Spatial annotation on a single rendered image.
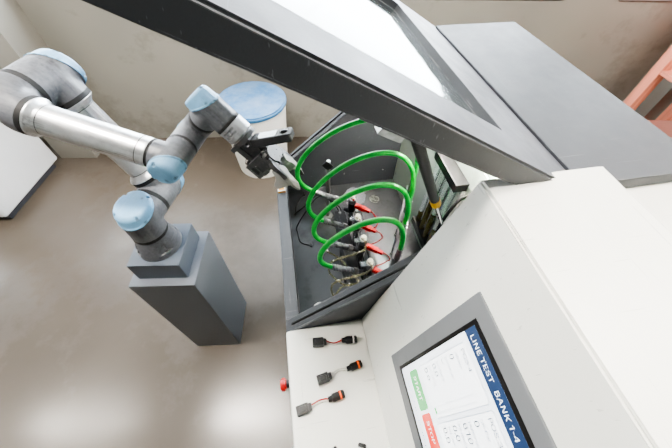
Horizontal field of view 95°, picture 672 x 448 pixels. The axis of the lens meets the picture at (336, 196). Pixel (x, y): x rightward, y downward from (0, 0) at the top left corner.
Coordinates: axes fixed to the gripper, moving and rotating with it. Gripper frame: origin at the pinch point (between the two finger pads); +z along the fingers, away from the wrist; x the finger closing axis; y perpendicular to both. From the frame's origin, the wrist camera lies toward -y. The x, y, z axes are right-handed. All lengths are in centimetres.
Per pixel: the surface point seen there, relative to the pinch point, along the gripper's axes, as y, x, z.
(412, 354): -12, 44, 28
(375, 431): 9, 51, 42
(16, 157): 210, -112, -104
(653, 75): -163, -157, 163
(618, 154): -64, 21, 29
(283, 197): 23.9, -20.8, 10.1
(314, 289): 26.2, 8.0, 33.9
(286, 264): 24.4, 7.5, 18.5
